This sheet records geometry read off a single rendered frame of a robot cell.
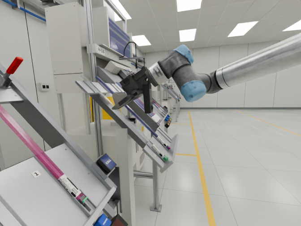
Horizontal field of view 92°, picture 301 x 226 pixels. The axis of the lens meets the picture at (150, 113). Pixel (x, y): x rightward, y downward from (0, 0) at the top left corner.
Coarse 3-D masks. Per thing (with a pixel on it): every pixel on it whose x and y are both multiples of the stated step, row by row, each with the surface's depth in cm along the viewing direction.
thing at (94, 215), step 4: (112, 188) 40; (108, 192) 39; (112, 192) 39; (104, 196) 39; (108, 196) 38; (104, 200) 36; (100, 204) 35; (104, 204) 35; (96, 208) 34; (100, 208) 34; (92, 212) 34; (96, 212) 33; (100, 212) 33; (92, 216) 31; (96, 216) 32; (88, 220) 30; (92, 220) 31; (84, 224) 30; (88, 224) 30
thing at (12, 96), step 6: (0, 90) 41; (6, 90) 42; (12, 90) 43; (0, 96) 39; (6, 96) 40; (12, 96) 42; (18, 96) 43; (0, 102) 38; (6, 102) 40; (12, 102) 41; (18, 102) 43
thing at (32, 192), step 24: (24, 168) 31; (72, 168) 39; (0, 192) 26; (24, 192) 28; (48, 192) 31; (96, 192) 39; (0, 216) 24; (24, 216) 26; (48, 216) 28; (72, 216) 31
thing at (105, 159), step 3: (105, 156) 44; (108, 156) 45; (102, 159) 42; (105, 159) 43; (108, 159) 44; (111, 159) 45; (105, 162) 42; (108, 162) 43; (111, 162) 44; (114, 162) 45; (108, 165) 42; (111, 165) 43; (114, 165) 44; (111, 168) 42
